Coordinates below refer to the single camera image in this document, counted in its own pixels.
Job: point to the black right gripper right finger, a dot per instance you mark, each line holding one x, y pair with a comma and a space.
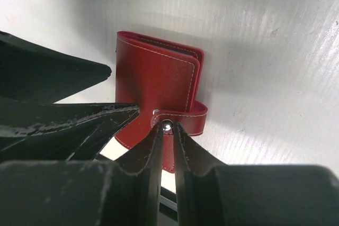
210, 192

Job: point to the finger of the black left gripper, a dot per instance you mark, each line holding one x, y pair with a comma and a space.
61, 131
32, 73

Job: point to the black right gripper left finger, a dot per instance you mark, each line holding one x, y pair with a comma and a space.
120, 192

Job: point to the red leather card holder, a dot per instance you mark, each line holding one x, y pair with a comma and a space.
162, 77

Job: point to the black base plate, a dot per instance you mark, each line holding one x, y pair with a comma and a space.
168, 199

